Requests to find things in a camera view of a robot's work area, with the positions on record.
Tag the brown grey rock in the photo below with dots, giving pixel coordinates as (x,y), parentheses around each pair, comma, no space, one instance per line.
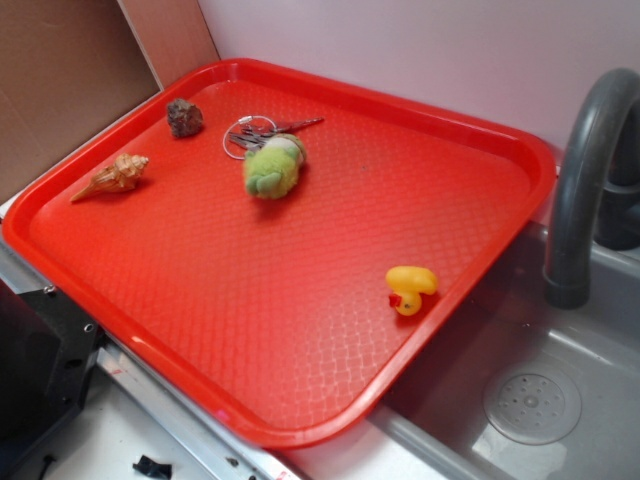
(184,118)

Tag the red plastic tray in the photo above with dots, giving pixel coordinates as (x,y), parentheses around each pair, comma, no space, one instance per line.
(273,315)

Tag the green plush frog toy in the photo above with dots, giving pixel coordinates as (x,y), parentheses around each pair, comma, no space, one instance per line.
(273,171)

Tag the yellow rubber duck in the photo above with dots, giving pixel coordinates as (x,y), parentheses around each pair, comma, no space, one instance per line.
(408,284)

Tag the tan spiral seashell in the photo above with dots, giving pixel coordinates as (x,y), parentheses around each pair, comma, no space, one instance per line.
(119,177)

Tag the grey plastic sink basin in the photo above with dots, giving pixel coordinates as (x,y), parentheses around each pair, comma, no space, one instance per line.
(431,424)

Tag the round sink drain cover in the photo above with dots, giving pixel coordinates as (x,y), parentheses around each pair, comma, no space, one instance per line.
(532,403)

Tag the grey toy faucet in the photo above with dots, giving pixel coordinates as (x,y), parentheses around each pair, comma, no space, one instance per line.
(597,194)

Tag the black tape scrap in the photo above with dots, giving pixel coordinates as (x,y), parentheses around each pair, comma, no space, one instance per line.
(153,469)

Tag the brown cardboard panel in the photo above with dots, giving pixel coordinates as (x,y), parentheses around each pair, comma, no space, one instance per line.
(71,68)

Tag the metal keys on ring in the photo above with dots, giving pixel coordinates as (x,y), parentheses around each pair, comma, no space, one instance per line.
(252,132)

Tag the black metal mount bracket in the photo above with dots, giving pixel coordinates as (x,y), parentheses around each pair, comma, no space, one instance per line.
(48,350)

